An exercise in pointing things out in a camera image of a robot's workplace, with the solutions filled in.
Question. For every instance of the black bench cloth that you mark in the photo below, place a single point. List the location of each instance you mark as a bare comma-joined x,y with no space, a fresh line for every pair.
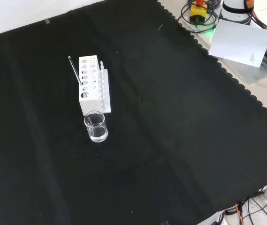
170,117

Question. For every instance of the clear glass rod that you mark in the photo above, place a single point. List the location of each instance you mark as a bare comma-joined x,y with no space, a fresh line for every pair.
74,70

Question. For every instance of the yellow stop button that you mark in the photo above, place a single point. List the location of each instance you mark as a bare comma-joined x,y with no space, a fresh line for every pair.
197,11

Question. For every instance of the grey base plate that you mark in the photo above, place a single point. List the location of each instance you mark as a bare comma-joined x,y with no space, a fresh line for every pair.
246,72

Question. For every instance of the white test tube rack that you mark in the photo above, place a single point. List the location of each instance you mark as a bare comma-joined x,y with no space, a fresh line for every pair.
93,103

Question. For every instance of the pale board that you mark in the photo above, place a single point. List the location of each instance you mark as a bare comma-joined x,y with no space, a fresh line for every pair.
236,42

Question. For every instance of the clear glass beaker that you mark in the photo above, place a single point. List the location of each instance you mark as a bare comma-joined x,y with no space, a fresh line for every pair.
95,136

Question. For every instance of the clear cloth clip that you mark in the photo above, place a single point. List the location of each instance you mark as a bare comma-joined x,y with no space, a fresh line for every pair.
47,21
165,222

